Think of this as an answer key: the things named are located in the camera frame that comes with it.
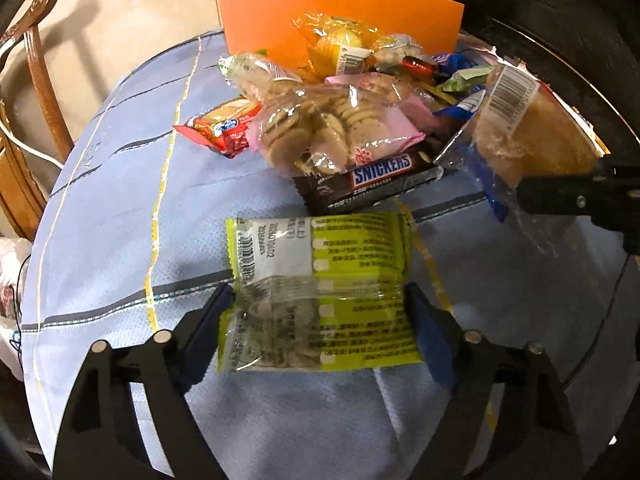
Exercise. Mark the green snack packet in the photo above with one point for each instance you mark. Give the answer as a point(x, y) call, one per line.
point(465, 80)

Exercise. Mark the red wrapped candy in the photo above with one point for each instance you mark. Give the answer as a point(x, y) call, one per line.
point(417, 65)

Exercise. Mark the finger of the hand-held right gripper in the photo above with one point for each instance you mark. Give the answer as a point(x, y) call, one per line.
point(560, 192)

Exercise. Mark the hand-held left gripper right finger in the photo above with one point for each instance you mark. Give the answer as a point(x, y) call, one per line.
point(435, 340)

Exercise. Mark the carved brown wooden chair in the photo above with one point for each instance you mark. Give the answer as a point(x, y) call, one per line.
point(42, 75)

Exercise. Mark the clear bread packet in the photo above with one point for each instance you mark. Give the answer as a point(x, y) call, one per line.
point(530, 130)

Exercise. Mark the orange box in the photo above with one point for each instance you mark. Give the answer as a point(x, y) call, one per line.
point(260, 15)

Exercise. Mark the brown chocolate bar packet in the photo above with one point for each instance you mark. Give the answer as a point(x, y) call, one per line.
point(380, 172)

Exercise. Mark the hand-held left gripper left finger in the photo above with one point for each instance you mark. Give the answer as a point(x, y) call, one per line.
point(210, 330)

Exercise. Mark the small clear pastry packet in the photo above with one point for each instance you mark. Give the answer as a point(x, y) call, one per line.
point(395, 47)

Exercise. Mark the clear cookie packet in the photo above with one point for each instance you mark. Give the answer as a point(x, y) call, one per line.
point(260, 77)

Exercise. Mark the blue and white packet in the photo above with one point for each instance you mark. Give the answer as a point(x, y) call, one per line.
point(462, 105)

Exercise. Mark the white plastic bag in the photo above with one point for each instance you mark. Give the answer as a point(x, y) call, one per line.
point(12, 260)

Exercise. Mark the yellow-green snack packet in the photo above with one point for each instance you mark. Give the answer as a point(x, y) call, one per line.
point(350, 270)

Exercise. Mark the blue checked tablecloth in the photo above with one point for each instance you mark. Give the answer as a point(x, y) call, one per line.
point(125, 185)

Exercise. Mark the clear bag of round biscuits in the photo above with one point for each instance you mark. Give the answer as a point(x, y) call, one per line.
point(320, 125)

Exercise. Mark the red cracker packet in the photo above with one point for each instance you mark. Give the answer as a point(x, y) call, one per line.
point(220, 127)

